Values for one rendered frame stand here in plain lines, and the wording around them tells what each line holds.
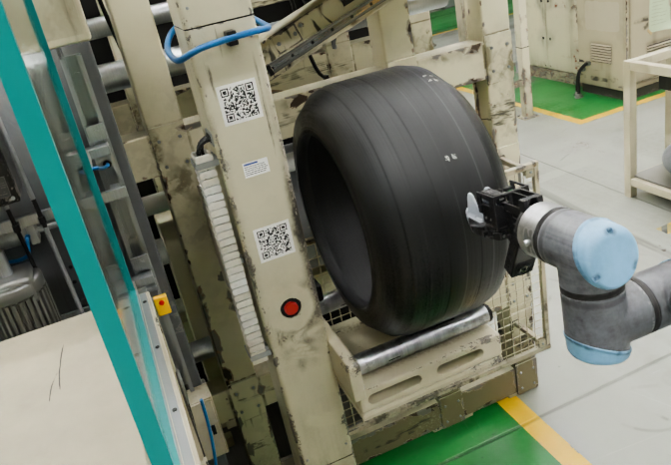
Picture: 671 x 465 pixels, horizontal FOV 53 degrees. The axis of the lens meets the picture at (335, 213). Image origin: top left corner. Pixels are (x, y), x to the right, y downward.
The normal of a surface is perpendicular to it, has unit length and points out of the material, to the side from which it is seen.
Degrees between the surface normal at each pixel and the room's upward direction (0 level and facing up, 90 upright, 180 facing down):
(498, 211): 84
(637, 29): 90
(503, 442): 0
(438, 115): 40
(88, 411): 0
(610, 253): 79
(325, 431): 90
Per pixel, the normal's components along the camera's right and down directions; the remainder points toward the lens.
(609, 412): -0.18, -0.90
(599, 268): 0.30, 0.12
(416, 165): 0.19, -0.26
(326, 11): 0.36, 0.32
